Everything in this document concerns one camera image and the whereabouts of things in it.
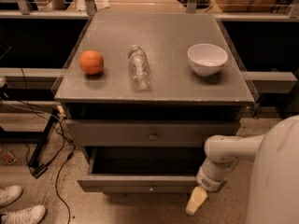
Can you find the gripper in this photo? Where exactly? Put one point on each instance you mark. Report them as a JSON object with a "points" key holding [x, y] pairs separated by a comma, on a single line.
{"points": [[208, 180]]}

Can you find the grey drawer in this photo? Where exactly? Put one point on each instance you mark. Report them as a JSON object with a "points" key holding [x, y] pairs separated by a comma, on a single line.
{"points": [[143, 169], [146, 133]]}

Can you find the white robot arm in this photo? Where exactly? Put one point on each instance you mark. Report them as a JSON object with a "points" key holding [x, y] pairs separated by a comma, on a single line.
{"points": [[274, 184]]}

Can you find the grey drawer cabinet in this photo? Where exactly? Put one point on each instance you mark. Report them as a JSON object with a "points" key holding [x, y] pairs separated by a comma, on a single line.
{"points": [[176, 93]]}

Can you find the grey top drawer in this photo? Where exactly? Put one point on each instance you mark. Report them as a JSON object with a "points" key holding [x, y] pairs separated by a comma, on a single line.
{"points": [[146, 133]]}

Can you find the white ceramic bowl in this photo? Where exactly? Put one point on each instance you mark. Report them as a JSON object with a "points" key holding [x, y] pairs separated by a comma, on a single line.
{"points": [[206, 59]]}

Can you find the clear plastic water bottle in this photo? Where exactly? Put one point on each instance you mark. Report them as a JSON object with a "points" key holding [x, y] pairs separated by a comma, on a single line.
{"points": [[139, 68]]}

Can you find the black metal stand leg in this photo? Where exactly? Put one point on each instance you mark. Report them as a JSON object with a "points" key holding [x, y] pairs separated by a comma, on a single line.
{"points": [[36, 168]]}

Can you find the white sneaker lower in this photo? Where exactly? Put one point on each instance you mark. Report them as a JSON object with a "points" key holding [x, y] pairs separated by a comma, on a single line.
{"points": [[31, 215]]}

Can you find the white sneaker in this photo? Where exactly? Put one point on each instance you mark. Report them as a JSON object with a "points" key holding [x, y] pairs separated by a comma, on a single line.
{"points": [[31, 215], [10, 194]]}

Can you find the orange ball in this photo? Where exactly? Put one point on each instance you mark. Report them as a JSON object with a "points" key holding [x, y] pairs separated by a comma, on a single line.
{"points": [[91, 62]]}

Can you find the white sneaker upper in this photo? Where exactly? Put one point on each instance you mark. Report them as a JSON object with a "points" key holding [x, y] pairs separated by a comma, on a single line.
{"points": [[10, 194]]}

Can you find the small red floor object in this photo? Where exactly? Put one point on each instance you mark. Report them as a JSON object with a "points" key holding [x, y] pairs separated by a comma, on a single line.
{"points": [[8, 157]]}

